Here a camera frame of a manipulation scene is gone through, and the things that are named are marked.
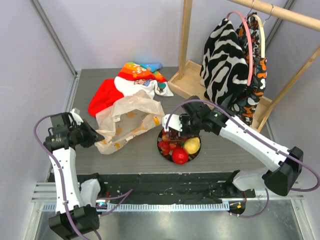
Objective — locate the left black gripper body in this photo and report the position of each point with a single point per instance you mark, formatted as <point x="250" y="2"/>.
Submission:
<point x="80" y="133"/>

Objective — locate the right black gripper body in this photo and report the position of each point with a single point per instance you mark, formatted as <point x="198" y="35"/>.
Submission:
<point x="185" y="127"/>

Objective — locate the fake yellow lemon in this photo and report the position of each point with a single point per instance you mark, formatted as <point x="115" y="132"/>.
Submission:
<point x="192" y="145"/>

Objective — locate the fake dark grape bunch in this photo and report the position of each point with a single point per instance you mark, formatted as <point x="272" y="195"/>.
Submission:
<point x="174" y="136"/>

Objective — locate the fake red apple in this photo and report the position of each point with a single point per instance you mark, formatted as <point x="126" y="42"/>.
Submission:
<point x="179" y="156"/>

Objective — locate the translucent plastic bag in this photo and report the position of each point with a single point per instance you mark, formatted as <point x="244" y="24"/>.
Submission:
<point x="127" y="118"/>

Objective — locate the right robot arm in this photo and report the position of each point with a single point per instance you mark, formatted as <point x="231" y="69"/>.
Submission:
<point x="283" y="165"/>

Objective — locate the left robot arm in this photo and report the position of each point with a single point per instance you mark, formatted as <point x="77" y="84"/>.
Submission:
<point x="75" y="211"/>

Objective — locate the black rimmed beige plate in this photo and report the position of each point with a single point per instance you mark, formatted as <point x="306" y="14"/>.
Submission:
<point x="184" y="138"/>

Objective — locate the wooden clothes rack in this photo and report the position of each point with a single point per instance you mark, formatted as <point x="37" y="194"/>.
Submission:
<point x="187" y="82"/>

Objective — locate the black orange patterned garment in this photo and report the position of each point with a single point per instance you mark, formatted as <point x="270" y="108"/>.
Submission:
<point x="249" y="39"/>

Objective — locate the black white zebra garment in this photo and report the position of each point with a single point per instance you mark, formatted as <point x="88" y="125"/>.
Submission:
<point x="224" y="70"/>

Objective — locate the colourful rainbow cartoon shirt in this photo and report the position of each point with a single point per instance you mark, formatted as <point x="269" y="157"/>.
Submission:
<point x="132" y="78"/>

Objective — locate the cream hanger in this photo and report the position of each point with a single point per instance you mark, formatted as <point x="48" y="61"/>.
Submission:
<point x="262" y="35"/>

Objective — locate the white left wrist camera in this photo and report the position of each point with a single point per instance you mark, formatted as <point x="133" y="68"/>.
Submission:
<point x="76" y="116"/>

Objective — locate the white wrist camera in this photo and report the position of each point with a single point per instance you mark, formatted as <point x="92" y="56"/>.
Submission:
<point x="76" y="116"/>
<point x="172" y="123"/>

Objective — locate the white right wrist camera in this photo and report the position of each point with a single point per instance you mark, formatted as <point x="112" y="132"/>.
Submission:
<point x="172" y="123"/>

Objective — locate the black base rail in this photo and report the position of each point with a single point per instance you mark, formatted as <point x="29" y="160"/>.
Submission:
<point x="172" y="188"/>

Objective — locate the white slotted cable duct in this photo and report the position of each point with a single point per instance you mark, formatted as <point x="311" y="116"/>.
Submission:
<point x="173" y="207"/>

